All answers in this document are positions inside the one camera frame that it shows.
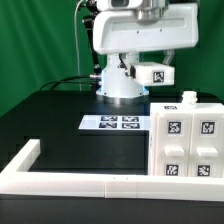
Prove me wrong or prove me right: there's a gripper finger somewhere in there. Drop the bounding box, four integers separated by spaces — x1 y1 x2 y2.
119 53 134 77
163 49 175 65

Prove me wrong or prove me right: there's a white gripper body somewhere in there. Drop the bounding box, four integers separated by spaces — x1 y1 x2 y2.
93 2 199 55

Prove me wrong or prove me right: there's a small white tagged block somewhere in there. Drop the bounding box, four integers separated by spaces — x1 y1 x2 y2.
130 62 175 86

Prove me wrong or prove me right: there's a white cabinet door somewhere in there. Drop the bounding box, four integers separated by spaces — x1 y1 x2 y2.
154 112 192 177
188 111 224 178

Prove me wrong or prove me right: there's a white cabinet body box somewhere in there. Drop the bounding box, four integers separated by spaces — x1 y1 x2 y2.
148 91 224 178

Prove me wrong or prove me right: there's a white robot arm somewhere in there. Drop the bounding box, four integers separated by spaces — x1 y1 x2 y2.
93 0 199 104

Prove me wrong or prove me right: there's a white flat tagged panel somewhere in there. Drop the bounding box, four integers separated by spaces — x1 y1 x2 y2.
79 115 150 131

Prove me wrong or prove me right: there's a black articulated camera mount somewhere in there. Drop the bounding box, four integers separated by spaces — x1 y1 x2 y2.
81 0 102 91

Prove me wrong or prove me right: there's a grey hanging cable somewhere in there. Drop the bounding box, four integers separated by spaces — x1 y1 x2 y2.
73 0 87 92

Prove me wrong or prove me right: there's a black cable bundle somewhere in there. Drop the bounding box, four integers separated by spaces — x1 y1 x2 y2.
39 75 101 92

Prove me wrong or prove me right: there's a white U-shaped boundary frame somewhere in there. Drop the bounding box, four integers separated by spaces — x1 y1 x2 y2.
0 139 224 202

